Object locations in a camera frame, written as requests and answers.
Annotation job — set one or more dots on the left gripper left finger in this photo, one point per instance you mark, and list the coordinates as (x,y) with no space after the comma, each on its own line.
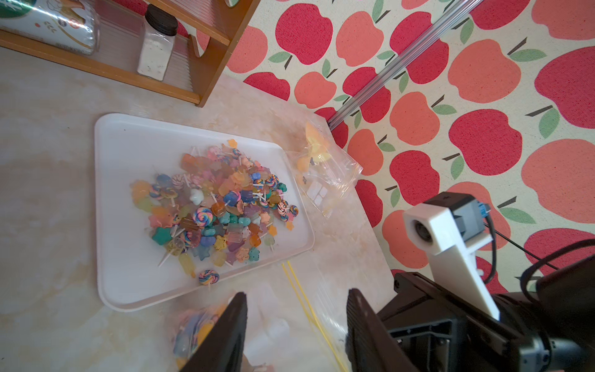
(222,349)

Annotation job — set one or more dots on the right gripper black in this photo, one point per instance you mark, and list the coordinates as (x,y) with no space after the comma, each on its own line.
(440,332)

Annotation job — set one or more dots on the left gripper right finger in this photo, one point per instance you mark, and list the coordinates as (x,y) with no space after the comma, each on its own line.
(369,346)

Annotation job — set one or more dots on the ziploc bag of yellow candies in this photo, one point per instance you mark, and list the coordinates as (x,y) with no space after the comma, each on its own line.
(296,322)

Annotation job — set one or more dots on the ziploc bag of colourful candies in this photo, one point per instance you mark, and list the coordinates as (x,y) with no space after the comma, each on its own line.
(323,170)

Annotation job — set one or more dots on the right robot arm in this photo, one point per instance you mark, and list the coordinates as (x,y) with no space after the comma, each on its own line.
(567,296)

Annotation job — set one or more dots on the poured candies pile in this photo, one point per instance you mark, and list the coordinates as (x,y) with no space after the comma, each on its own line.
(216,212)

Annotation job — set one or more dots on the wooden shelf rack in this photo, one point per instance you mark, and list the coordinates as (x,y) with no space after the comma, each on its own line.
(197,61)

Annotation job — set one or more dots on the small white bottle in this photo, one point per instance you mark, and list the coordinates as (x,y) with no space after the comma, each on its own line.
(159,34)

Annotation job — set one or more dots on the green soda can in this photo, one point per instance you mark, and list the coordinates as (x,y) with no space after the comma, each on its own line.
(72,25)

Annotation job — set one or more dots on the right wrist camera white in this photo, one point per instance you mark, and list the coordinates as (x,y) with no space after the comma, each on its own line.
(450,228)

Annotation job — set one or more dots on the right aluminium corner post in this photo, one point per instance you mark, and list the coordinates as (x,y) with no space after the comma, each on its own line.
(455,12)

